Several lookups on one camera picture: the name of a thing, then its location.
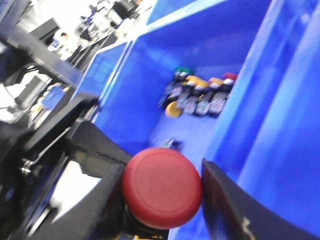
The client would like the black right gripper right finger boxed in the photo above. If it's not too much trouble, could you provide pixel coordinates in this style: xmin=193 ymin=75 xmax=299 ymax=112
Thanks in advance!
xmin=201 ymin=159 xmax=318 ymax=240

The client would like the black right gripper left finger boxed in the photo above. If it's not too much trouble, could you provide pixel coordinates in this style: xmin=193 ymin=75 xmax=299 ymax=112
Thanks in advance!
xmin=15 ymin=119 xmax=131 ymax=240

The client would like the red mushroom push button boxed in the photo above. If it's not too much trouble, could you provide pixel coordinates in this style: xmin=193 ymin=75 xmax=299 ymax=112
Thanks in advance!
xmin=122 ymin=147 xmax=203 ymax=230

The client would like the right blue plastic bin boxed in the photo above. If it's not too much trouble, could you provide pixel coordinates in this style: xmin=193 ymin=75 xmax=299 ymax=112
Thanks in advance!
xmin=158 ymin=0 xmax=320 ymax=240

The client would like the tipped yellow far button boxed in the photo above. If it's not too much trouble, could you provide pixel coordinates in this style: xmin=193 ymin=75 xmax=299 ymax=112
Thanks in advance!
xmin=165 ymin=101 xmax=182 ymax=118

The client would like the yellow button in far bin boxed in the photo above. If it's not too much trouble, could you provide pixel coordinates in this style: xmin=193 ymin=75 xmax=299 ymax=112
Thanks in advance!
xmin=185 ymin=75 xmax=210 ymax=97

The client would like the red button in far bin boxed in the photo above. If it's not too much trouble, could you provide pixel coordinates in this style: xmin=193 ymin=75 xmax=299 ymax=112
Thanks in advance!
xmin=221 ymin=72 xmax=238 ymax=93

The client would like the rear right blue bin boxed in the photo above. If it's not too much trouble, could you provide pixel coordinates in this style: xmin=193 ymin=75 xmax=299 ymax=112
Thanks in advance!
xmin=78 ymin=0 xmax=270 ymax=155

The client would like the green mushroom push button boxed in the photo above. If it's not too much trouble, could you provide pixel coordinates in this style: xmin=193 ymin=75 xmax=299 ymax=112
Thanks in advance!
xmin=173 ymin=67 xmax=194 ymax=81

